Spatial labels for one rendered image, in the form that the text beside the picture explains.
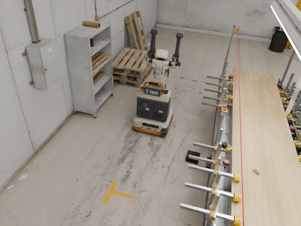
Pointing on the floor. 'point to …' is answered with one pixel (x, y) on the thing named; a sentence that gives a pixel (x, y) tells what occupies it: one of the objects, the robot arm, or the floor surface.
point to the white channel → (288, 5)
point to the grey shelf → (81, 99)
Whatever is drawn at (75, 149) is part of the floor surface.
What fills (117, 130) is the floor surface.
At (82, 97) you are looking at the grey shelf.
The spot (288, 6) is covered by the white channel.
